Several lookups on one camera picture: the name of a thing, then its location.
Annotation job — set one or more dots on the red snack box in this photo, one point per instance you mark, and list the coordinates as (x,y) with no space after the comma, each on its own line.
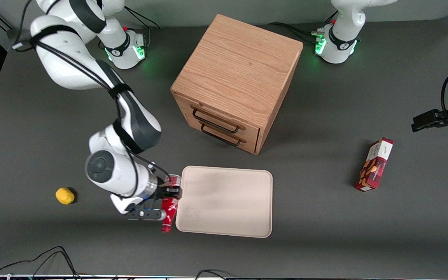
(375,165)

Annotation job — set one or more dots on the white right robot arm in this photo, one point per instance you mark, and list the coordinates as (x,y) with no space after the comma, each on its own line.
(130,116)

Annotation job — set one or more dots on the red coke bottle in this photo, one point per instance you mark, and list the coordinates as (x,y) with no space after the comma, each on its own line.
(168,212)

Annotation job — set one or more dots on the wooden two-drawer cabinet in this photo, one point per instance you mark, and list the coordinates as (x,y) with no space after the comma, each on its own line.
(243,66)

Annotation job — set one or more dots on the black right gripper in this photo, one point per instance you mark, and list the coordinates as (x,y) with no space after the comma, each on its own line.
(164,191)

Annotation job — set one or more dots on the beige plastic tray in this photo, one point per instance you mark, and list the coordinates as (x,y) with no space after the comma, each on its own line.
(224,202)

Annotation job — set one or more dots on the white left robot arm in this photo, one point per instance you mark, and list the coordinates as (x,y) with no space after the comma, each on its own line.
(344,23)

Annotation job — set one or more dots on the yellow lemon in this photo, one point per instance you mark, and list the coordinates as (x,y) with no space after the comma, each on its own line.
(65,196)

